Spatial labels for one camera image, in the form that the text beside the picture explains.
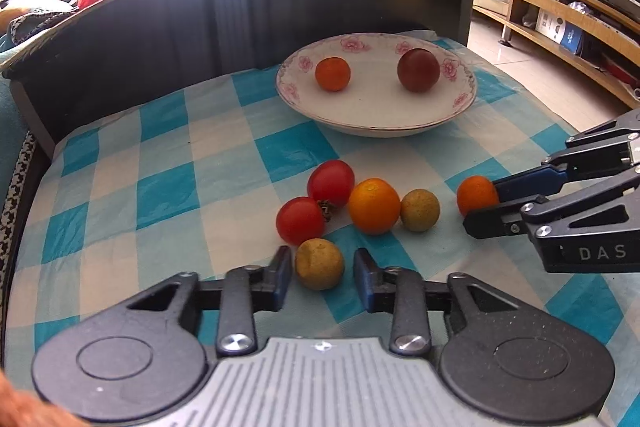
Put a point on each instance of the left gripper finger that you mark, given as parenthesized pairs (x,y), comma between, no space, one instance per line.
(500,220)
(543,180)

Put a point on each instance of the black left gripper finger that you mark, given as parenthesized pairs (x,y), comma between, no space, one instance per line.
(399,292)
(246,291)

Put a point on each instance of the small orange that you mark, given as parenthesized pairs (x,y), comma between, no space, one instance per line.
(475,193)

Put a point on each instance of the yellow-green lime front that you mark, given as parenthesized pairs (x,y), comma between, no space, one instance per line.
(319,264)

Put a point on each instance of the yellow-green lime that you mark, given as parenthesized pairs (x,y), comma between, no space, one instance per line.
(319,264)
(420,210)

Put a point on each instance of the yellow-green lime back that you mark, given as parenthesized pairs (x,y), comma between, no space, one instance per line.
(420,210)

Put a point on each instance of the large orange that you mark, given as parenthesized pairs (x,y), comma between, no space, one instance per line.
(374,206)

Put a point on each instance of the dark red tomato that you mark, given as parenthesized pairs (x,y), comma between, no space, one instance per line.
(418,70)

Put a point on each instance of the small orange mandarin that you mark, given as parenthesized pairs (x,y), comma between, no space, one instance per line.
(332,74)

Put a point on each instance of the blue white checkered tablecloth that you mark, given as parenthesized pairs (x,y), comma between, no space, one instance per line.
(194,181)

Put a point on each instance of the blue white box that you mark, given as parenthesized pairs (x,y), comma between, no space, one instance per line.
(560,31)

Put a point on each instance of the wooden TV stand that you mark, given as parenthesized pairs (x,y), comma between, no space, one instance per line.
(593,36)

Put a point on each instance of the white floral ceramic bowl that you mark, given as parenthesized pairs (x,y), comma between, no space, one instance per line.
(374,103)

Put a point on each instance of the teal sofa cover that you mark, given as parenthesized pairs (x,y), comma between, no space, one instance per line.
(20,163)

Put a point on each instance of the yellow pillow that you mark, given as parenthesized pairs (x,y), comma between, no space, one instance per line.
(9,14)

